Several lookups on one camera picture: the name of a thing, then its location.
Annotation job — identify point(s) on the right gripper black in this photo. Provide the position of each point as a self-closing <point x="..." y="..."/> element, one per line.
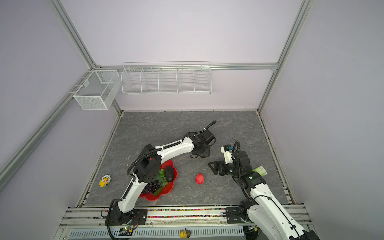
<point x="218" y="164"/>

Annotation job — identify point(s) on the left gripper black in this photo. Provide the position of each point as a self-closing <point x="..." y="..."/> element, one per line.
<point x="206" y="154"/>

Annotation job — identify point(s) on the red fake peach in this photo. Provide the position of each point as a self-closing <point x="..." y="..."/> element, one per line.
<point x="200" y="179"/>

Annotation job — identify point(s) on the dark fake avocado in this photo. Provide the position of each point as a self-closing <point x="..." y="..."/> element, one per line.
<point x="169" y="174"/>

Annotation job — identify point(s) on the green fake grape bunch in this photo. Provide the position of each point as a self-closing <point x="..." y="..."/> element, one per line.
<point x="162" y="177"/>

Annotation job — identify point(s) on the purple fake grape bunch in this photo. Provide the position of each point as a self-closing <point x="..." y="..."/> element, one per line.
<point x="152" y="187"/>

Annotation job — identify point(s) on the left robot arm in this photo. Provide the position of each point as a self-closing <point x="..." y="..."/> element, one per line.
<point x="147" y="167"/>

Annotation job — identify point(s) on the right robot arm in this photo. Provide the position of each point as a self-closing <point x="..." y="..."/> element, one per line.
<point x="260" y="206"/>

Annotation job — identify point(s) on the red flower-shaped fruit bowl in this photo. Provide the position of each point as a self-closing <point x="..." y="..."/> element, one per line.
<point x="164" y="190"/>

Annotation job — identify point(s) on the green white small box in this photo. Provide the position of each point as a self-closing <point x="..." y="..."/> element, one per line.
<point x="261" y="171"/>

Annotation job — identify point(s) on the small yellow round toy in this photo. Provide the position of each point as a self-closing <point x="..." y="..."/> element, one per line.
<point x="185" y="234"/>

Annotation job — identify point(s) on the yellow toy figure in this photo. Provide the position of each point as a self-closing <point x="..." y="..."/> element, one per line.
<point x="105" y="180"/>

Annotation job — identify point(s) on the white mesh box basket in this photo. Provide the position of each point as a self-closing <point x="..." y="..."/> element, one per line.
<point x="99" y="90"/>

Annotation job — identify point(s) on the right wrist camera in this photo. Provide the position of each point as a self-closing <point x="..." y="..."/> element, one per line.
<point x="227" y="152"/>

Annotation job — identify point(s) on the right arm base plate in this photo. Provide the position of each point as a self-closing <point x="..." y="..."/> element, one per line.
<point x="236" y="215"/>

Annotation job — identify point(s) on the white wire wall basket long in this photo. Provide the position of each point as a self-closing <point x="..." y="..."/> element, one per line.
<point x="166" y="77"/>

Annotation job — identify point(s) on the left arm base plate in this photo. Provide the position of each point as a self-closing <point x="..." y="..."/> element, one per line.
<point x="135" y="217"/>

